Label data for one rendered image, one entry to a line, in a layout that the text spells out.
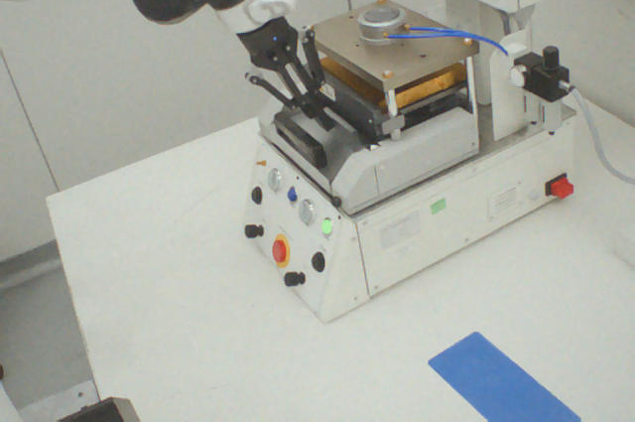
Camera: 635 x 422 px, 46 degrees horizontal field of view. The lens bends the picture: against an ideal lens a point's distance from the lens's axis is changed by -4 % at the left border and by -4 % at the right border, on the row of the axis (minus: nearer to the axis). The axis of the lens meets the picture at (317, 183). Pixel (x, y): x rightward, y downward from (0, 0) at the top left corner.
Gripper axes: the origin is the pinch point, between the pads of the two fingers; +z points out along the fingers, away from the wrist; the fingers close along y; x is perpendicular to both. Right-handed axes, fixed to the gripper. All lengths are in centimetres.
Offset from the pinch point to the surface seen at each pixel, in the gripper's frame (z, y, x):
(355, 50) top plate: -5.4, -10.5, 1.2
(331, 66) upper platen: -1.0, -7.7, -6.3
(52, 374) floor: 73, 98, -88
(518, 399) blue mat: 26, 8, 47
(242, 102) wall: 74, -6, -138
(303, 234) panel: 13.6, 14.6, 5.3
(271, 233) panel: 17.3, 18.4, -4.7
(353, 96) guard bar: -1.5, -5.2, 5.2
